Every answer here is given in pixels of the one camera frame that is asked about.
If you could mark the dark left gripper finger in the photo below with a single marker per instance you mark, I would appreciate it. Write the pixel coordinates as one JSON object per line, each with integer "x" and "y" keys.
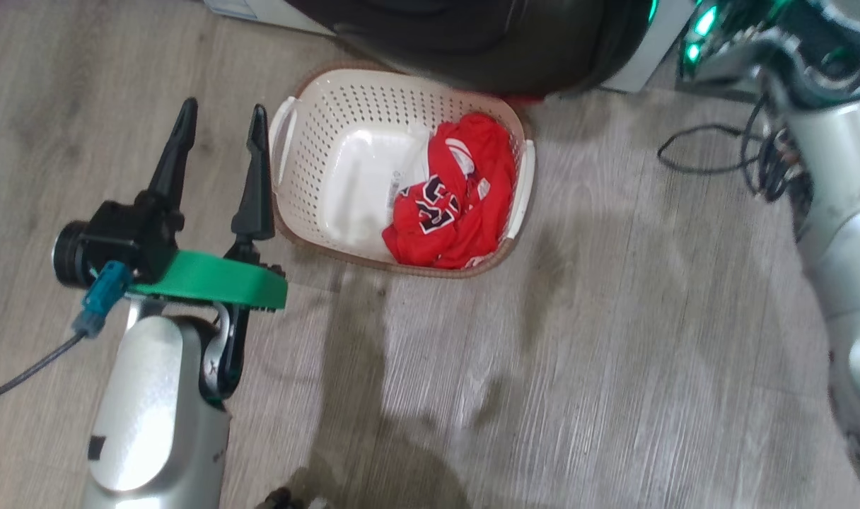
{"x": 175, "y": 155}
{"x": 258, "y": 191}

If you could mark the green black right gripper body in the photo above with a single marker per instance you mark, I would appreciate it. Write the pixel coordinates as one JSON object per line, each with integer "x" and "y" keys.
{"x": 720, "y": 42}

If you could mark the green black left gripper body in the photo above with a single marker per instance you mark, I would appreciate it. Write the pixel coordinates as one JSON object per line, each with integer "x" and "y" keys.
{"x": 211, "y": 279}

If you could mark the red sports jersey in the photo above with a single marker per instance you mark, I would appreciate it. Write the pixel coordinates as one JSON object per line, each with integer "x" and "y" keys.
{"x": 465, "y": 212}

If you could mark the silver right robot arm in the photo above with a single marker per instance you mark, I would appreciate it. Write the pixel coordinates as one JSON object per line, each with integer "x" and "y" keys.
{"x": 844, "y": 212}

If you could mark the white front-load washing machine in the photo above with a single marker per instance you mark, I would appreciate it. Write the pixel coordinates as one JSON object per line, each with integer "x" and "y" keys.
{"x": 649, "y": 63}

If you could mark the cream perforated laundry basket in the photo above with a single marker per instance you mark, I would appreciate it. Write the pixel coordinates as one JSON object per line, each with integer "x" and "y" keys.
{"x": 317, "y": 120}

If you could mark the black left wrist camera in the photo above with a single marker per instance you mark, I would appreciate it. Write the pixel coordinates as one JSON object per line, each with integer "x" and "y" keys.
{"x": 119, "y": 237}

